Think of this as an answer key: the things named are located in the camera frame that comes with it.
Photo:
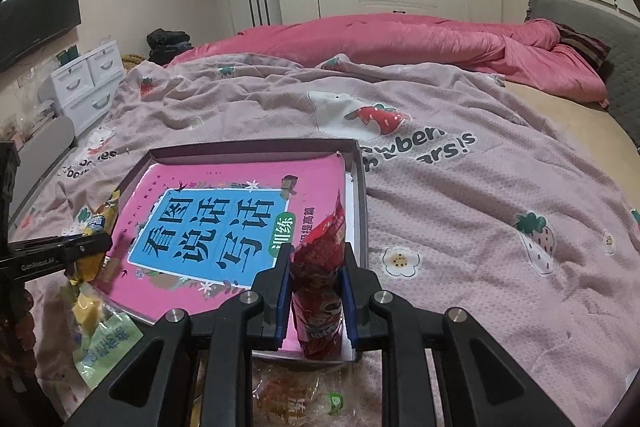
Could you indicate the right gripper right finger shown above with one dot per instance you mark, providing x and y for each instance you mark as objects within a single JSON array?
[{"x": 438, "y": 368}]

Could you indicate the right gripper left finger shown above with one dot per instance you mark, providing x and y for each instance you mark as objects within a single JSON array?
[{"x": 154, "y": 383}]

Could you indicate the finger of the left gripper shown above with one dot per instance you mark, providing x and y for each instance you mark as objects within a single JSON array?
[{"x": 29, "y": 260}]

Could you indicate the yellow wafer bar packet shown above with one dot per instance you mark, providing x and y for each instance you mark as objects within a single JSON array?
[{"x": 97, "y": 237}]

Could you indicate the green pouch with yellow cake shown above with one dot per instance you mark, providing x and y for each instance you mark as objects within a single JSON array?
[{"x": 102, "y": 333}]

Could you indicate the orange rice cracker packet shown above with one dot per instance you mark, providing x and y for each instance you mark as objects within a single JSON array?
[{"x": 302, "y": 397}]

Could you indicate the red candy tube packet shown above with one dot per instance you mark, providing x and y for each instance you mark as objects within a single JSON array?
[{"x": 315, "y": 266}]

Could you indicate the grey bench seat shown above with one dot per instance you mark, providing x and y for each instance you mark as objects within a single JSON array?
[{"x": 39, "y": 156}]

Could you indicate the pink Chinese workbook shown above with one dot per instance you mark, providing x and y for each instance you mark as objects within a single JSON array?
[{"x": 230, "y": 236}]

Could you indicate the dark shallow box tray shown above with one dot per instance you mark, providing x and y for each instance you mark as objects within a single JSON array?
[{"x": 260, "y": 236}]

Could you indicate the purple strawberry blanket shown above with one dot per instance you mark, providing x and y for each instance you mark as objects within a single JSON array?
[{"x": 474, "y": 199}]

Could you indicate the white drawer cabinet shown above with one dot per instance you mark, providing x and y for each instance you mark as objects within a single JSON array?
[{"x": 84, "y": 89}]

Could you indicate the dark clothes pile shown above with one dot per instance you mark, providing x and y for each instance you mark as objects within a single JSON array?
[{"x": 165, "y": 45}]

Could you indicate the pink quilt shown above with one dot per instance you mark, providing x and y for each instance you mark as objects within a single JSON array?
[{"x": 530, "y": 53}]

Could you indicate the striped dark pillow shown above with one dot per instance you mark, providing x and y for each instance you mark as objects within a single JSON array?
[{"x": 593, "y": 50}]

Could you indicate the grey bed headboard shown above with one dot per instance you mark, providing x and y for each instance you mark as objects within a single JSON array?
[{"x": 609, "y": 44}]

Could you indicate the black wall television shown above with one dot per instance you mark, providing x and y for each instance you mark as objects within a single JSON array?
[{"x": 28, "y": 24}]

